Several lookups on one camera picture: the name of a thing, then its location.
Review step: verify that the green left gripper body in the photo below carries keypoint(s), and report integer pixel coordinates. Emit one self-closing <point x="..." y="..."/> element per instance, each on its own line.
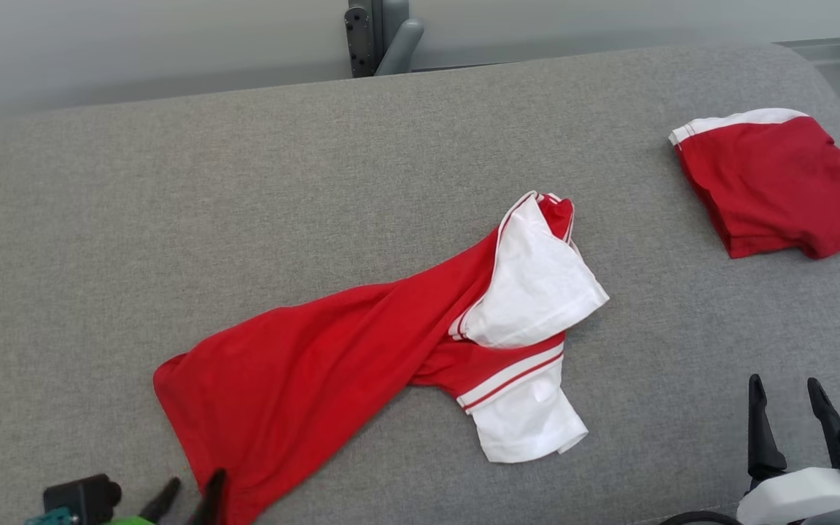
<point x="128" y="520"/>

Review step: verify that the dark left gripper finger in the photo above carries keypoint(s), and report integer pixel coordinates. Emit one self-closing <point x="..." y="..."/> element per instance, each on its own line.
<point x="161" y="502"/>
<point x="210" y="499"/>

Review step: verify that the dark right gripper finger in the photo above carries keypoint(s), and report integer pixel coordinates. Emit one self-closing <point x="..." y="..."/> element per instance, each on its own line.
<point x="827" y="423"/>
<point x="763" y="437"/>

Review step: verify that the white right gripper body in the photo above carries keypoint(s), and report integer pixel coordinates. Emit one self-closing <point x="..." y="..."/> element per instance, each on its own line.
<point x="799" y="499"/>

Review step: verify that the red white Bulls jersey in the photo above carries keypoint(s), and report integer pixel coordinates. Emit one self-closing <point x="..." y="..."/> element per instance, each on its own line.
<point x="303" y="364"/>

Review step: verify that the red shorts white band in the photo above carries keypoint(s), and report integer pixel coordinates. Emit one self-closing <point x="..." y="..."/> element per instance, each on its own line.
<point x="777" y="182"/>

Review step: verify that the grey round tube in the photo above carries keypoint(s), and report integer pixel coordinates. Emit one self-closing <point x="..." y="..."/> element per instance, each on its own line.
<point x="399" y="47"/>

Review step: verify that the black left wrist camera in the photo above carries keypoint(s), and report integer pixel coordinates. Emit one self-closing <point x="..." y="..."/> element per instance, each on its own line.
<point x="81" y="499"/>

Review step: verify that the teal left camera connector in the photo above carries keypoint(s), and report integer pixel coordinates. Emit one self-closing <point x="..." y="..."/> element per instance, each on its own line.
<point x="48" y="518"/>

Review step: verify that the grey metal post bracket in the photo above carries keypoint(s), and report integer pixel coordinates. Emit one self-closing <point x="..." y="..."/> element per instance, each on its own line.
<point x="365" y="36"/>

